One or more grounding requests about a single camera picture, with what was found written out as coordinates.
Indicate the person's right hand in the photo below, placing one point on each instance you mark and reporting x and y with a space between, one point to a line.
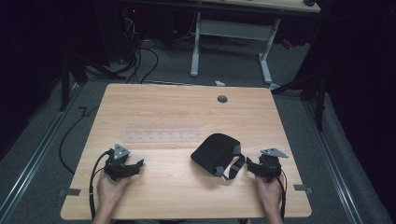
270 194

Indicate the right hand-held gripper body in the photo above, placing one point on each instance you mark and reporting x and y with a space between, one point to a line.
271 165

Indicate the white metal frame desk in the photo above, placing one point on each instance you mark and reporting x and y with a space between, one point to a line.
233 29

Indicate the white paper scrap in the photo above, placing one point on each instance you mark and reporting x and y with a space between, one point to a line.
219 83

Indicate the grey tape piece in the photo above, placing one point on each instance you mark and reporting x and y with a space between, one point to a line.
302 188
70 192

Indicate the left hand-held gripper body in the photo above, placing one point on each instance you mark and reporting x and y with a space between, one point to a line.
116 161

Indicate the person's left hand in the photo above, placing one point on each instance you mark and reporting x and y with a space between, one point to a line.
110 191

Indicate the metal floor rail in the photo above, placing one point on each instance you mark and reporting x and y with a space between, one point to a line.
37 149
333 155

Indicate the transparent plastic strip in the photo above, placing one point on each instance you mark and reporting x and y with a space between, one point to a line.
162 136

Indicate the red object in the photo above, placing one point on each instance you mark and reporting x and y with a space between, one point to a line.
287 44

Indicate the black metal stand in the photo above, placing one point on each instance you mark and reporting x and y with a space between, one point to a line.
314 90

